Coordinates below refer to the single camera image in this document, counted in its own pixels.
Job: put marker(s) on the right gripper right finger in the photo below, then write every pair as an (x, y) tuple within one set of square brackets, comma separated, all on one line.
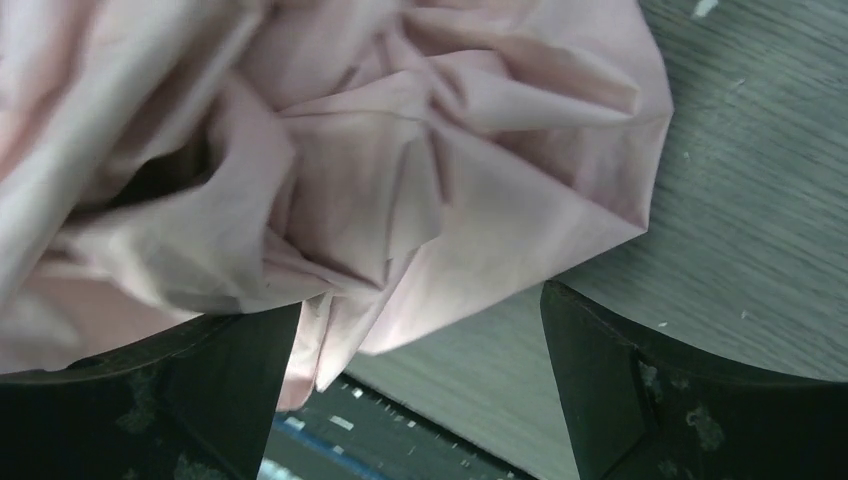
[(641, 405)]

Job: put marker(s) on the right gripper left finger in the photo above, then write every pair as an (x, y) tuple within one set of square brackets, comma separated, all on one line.
[(195, 401)]

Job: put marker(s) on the pink and black folding umbrella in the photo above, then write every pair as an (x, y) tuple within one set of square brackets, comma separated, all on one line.
[(391, 166)]

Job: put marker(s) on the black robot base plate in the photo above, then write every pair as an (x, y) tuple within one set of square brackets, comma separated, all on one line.
[(352, 431)]

